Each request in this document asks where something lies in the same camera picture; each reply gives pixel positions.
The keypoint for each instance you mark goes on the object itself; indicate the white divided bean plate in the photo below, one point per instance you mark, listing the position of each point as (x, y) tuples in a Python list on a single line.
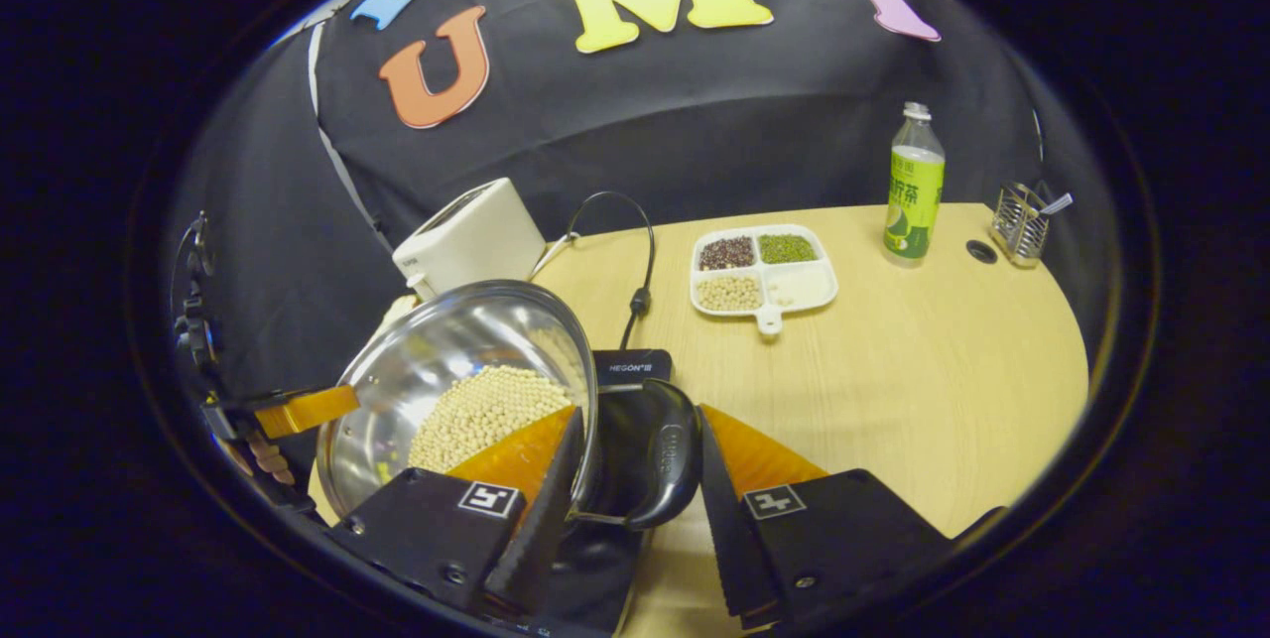
[(799, 286)]

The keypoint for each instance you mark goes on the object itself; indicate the stainless steel pot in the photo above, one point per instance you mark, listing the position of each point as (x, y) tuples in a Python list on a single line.
[(446, 340)]

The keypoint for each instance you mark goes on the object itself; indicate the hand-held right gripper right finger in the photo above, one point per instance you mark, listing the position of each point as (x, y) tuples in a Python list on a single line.
[(734, 549)]

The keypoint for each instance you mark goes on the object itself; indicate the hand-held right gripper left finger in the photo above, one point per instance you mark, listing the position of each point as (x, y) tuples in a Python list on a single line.
[(536, 549)]

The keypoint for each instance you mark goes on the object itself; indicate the green label drink bottle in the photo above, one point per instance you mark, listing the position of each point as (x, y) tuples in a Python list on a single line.
[(913, 201)]

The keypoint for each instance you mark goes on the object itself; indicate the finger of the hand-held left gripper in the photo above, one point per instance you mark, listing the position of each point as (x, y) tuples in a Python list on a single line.
[(298, 410)]

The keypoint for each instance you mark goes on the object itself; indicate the pile of beige soybeans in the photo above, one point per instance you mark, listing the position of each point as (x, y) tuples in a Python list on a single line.
[(486, 410)]

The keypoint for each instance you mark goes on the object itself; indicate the black induction cooktop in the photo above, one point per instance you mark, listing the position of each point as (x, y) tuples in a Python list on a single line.
[(625, 440)]

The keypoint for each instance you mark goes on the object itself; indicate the white toaster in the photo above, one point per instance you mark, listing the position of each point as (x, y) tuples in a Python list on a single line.
[(471, 241)]

